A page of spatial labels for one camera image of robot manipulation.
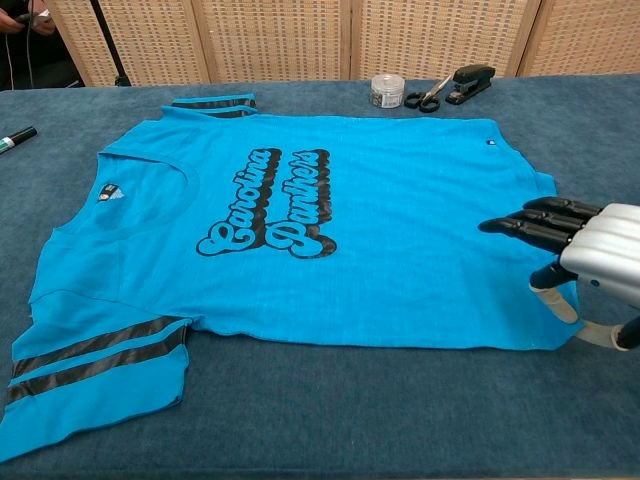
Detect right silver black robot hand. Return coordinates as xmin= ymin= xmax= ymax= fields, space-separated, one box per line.
xmin=478 ymin=196 xmax=640 ymax=352

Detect blue Carolina Panthers T-shirt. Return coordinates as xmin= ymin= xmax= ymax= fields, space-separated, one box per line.
xmin=0 ymin=91 xmax=586 ymax=464

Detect black stapler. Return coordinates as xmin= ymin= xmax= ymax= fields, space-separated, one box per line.
xmin=444 ymin=63 xmax=496 ymax=106

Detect clear round plastic jar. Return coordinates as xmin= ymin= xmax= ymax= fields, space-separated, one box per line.
xmin=369 ymin=73 xmax=404 ymax=108

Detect wicker folding screen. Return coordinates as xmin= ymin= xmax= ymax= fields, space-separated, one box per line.
xmin=44 ymin=0 xmax=640 ymax=87

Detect black tripod stand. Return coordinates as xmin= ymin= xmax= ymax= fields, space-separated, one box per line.
xmin=89 ymin=0 xmax=132 ymax=87

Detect green marker pen black cap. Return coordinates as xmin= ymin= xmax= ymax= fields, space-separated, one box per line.
xmin=0 ymin=126 xmax=39 ymax=155

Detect black-handled scissors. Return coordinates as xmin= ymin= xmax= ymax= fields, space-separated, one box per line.
xmin=404 ymin=74 xmax=455 ymax=114

